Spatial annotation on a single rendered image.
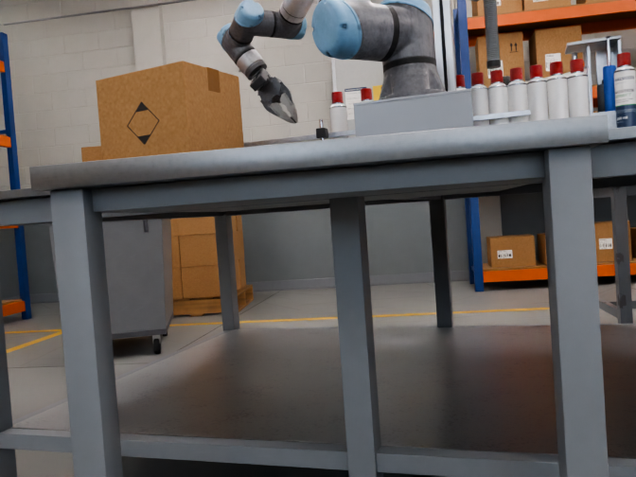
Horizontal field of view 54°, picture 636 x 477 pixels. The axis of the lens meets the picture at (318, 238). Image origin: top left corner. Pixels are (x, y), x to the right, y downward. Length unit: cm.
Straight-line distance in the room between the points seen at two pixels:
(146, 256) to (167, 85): 205
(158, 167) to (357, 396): 62
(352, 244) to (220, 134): 58
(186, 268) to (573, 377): 426
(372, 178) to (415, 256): 522
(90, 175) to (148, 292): 258
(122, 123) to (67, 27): 572
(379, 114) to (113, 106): 78
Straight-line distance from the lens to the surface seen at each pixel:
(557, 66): 187
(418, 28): 141
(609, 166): 125
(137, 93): 173
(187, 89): 163
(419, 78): 137
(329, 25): 134
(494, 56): 178
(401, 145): 96
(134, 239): 361
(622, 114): 186
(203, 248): 503
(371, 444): 136
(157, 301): 364
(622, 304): 309
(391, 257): 622
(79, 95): 724
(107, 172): 108
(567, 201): 100
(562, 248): 100
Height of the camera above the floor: 71
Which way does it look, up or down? 2 degrees down
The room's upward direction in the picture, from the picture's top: 4 degrees counter-clockwise
